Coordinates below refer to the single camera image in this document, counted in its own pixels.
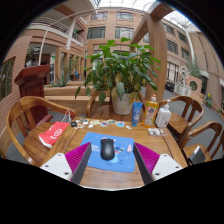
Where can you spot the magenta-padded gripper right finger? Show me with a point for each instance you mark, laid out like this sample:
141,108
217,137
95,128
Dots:
166,165

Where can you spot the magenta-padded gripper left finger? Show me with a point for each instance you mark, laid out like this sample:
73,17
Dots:
56,165

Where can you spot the black computer mouse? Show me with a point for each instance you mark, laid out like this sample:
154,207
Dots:
107,150

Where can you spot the blue printed mouse pad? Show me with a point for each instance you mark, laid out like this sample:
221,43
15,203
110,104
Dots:
121,160

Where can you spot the red paper bag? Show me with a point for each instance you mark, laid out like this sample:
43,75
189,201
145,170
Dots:
53,133

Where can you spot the wooden armchair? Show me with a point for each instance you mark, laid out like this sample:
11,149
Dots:
95,100
203,128
31,143
178,123

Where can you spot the small white packet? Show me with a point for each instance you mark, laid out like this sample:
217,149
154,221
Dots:
155,131

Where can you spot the white pump bottle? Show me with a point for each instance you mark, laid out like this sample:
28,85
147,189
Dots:
163,116

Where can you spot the yellow liquid bottle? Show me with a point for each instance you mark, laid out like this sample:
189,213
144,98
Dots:
150,115

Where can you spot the yellow flowering plant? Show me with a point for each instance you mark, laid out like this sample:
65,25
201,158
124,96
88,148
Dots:
208,100

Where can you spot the dark red wooden lectern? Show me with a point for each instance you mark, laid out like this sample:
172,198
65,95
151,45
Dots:
33,86

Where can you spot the spiky green agave plant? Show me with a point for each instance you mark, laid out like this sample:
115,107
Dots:
61,81

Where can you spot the green plant in white pot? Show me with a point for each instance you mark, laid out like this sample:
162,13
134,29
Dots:
123,70

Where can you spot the dark bust statue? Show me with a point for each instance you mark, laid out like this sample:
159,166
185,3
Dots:
32,56

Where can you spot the wooden pillar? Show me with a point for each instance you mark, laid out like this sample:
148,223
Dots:
158,50

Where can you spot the white sculpture on pedestal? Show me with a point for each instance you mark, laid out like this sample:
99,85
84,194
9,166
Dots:
183,88

